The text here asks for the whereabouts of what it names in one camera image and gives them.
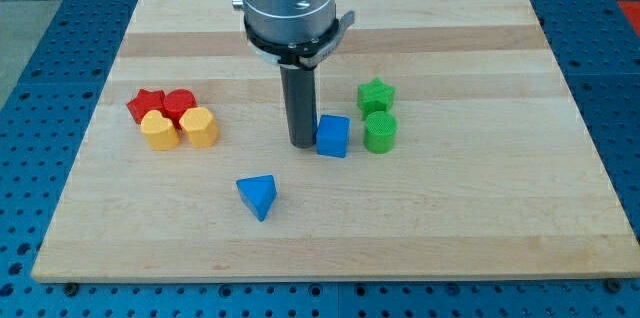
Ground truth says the red star block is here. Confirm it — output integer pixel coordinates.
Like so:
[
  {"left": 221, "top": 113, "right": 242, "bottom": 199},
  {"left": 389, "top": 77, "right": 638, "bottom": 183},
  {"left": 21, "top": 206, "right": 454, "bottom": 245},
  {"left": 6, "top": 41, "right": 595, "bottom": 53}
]
[{"left": 126, "top": 89, "right": 165, "bottom": 125}]

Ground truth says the blue cube block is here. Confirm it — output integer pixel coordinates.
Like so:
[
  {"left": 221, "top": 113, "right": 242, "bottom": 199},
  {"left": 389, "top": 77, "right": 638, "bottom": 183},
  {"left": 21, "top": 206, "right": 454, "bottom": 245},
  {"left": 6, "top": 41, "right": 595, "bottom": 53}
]
[{"left": 316, "top": 115, "right": 350, "bottom": 158}]

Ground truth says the black clamp ring with lever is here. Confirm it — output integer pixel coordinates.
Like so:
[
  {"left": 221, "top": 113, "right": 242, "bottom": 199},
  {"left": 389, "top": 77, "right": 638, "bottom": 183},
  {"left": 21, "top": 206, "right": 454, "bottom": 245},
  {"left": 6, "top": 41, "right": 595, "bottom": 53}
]
[{"left": 243, "top": 10, "right": 356, "bottom": 70}]

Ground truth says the wooden board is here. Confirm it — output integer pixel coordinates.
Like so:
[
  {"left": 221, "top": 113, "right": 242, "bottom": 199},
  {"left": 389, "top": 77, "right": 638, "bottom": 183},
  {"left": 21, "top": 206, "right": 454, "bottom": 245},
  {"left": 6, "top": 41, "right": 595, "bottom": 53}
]
[{"left": 31, "top": 0, "right": 639, "bottom": 283}]

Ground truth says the yellow heart block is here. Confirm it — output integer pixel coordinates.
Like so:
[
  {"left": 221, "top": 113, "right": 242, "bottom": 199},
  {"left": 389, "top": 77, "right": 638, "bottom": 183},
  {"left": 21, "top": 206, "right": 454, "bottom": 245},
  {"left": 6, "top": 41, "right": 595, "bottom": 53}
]
[{"left": 140, "top": 110, "right": 180, "bottom": 151}]

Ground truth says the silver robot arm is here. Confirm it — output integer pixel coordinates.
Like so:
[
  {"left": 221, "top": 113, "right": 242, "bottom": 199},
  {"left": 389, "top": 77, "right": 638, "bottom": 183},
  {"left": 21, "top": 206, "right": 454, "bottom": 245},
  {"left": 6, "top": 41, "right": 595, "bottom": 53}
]
[{"left": 238, "top": 0, "right": 337, "bottom": 149}]

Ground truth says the blue triangle block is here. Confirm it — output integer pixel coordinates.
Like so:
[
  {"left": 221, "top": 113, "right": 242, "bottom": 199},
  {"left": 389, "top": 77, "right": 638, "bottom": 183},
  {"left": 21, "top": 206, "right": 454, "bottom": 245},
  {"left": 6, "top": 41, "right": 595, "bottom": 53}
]
[{"left": 236, "top": 175, "right": 278, "bottom": 222}]

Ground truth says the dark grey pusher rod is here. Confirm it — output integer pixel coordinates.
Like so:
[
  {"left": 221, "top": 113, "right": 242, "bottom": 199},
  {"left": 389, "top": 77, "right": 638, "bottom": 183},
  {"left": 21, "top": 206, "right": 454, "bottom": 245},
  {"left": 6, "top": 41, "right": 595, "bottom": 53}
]
[{"left": 280, "top": 67, "right": 317, "bottom": 148}]

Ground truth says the green star block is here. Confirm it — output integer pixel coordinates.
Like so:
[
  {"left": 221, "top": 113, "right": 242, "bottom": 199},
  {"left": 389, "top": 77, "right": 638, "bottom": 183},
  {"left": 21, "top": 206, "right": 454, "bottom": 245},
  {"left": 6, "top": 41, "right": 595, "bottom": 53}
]
[{"left": 357, "top": 77, "right": 396, "bottom": 120}]

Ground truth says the yellow hexagon block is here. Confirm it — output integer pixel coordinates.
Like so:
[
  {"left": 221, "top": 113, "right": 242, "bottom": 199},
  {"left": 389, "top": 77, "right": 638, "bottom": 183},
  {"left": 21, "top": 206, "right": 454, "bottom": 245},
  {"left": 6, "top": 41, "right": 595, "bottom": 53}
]
[{"left": 179, "top": 107, "right": 220, "bottom": 149}]

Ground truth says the red cylinder block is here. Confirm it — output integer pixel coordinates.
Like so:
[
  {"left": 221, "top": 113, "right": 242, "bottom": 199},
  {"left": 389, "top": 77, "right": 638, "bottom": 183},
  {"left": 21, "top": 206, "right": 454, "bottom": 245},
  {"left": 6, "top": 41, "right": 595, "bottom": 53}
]
[{"left": 163, "top": 88, "right": 197, "bottom": 130}]

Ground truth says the green cylinder block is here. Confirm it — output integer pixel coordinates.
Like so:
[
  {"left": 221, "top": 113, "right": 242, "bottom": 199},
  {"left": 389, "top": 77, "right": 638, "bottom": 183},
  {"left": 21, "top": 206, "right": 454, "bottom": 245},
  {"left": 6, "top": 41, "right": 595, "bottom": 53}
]
[{"left": 364, "top": 111, "right": 398, "bottom": 154}]

